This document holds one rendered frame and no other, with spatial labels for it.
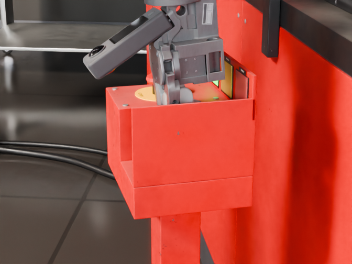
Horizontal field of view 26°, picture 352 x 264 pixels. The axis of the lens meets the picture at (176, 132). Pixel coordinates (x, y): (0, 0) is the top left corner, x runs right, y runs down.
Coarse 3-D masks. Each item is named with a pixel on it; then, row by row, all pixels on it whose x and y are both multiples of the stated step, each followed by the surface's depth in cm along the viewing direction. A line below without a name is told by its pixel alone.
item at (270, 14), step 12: (264, 0) 130; (276, 0) 127; (264, 12) 130; (276, 12) 128; (264, 24) 131; (276, 24) 128; (264, 36) 131; (276, 36) 129; (264, 48) 131; (276, 48) 130
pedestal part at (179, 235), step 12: (168, 216) 106; (180, 216) 107; (192, 216) 107; (156, 228) 109; (168, 228) 107; (180, 228) 107; (192, 228) 108; (156, 240) 110; (168, 240) 108; (180, 240) 108; (192, 240) 109; (156, 252) 110; (168, 252) 108; (180, 252) 109; (192, 252) 109
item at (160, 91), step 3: (156, 84) 100; (183, 84) 100; (156, 87) 100; (159, 87) 99; (156, 90) 101; (159, 90) 99; (162, 90) 99; (159, 93) 99; (162, 93) 98; (159, 96) 99; (159, 99) 99; (159, 102) 100; (195, 102) 101
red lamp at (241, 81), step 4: (236, 72) 100; (240, 72) 99; (236, 76) 100; (240, 76) 99; (244, 76) 97; (236, 80) 101; (240, 80) 99; (244, 80) 97; (236, 84) 101; (240, 84) 99; (244, 84) 98; (236, 88) 101; (240, 88) 99; (244, 88) 98; (236, 92) 101; (240, 92) 99; (244, 92) 98; (236, 96) 101; (240, 96) 99; (244, 96) 98
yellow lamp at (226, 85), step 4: (224, 60) 105; (228, 64) 103; (228, 68) 103; (232, 68) 102; (228, 72) 104; (228, 76) 104; (224, 80) 106; (228, 80) 104; (224, 84) 106; (228, 84) 104; (224, 88) 106; (228, 88) 104; (228, 92) 104
